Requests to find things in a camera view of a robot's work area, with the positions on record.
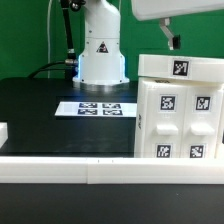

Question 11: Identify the white cabinet body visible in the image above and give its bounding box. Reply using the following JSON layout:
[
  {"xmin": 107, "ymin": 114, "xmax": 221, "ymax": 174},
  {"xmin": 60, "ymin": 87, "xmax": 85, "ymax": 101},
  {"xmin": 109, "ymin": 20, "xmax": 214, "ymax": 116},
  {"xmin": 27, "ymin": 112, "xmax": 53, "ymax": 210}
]
[{"xmin": 134, "ymin": 78, "xmax": 223, "ymax": 159}]

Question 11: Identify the white U-shaped fence frame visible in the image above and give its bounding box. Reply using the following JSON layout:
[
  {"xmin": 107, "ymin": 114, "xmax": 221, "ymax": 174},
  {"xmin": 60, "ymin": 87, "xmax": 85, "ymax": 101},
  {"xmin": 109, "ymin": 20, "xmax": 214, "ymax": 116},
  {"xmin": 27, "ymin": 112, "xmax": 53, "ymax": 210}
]
[{"xmin": 0, "ymin": 122, "xmax": 224, "ymax": 185}]

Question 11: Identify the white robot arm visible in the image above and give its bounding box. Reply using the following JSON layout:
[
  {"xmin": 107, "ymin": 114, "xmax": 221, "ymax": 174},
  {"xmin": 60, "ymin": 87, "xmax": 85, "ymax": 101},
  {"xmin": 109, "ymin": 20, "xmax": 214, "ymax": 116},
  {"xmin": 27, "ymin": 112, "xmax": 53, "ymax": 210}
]
[{"xmin": 60, "ymin": 0, "xmax": 224, "ymax": 88}]

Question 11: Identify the white marker base sheet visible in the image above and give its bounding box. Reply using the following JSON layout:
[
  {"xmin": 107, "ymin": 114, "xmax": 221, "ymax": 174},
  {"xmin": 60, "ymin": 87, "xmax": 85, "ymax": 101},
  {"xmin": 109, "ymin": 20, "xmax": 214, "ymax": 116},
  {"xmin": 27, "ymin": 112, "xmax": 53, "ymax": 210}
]
[{"xmin": 55, "ymin": 102, "xmax": 137, "ymax": 117}]

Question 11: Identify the white cabinet door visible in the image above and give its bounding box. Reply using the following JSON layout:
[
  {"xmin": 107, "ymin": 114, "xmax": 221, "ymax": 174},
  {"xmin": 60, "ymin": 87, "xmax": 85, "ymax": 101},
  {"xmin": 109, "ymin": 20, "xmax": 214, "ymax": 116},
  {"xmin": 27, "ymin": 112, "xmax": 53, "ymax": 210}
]
[
  {"xmin": 144, "ymin": 84, "xmax": 186, "ymax": 158},
  {"xmin": 181, "ymin": 85, "xmax": 223, "ymax": 159}
]

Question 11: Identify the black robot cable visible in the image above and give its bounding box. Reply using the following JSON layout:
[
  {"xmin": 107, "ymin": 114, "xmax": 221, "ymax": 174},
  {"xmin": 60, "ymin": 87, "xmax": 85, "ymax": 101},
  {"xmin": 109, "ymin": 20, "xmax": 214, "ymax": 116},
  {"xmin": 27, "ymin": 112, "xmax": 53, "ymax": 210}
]
[{"xmin": 27, "ymin": 0, "xmax": 81, "ymax": 81}]

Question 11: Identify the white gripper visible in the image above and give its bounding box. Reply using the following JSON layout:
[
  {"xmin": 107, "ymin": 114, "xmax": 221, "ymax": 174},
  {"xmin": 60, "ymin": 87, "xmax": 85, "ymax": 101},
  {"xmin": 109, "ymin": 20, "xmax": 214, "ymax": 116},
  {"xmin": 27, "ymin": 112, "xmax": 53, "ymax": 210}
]
[{"xmin": 131, "ymin": 0, "xmax": 224, "ymax": 50}]

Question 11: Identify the white thin cable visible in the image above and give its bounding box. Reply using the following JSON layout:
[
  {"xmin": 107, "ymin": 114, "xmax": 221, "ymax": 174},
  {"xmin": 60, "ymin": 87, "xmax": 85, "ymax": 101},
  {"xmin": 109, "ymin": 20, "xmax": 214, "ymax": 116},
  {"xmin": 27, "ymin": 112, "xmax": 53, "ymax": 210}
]
[{"xmin": 46, "ymin": 0, "xmax": 54, "ymax": 79}]

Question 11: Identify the white cabinet top block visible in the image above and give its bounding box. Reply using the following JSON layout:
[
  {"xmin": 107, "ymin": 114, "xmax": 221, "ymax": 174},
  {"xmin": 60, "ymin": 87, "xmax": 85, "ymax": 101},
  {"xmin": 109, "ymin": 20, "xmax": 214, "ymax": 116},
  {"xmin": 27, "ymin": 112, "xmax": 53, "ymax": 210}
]
[{"xmin": 138, "ymin": 54, "xmax": 224, "ymax": 83}]

